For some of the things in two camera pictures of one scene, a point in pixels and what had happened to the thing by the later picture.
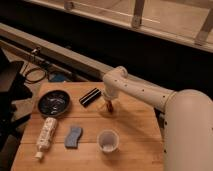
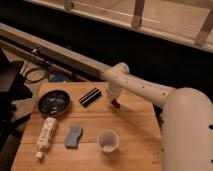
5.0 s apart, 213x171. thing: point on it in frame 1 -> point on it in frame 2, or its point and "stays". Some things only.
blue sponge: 73,137 stays
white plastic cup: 108,140 stays
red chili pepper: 110,107 -> 115,103
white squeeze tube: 46,137 stays
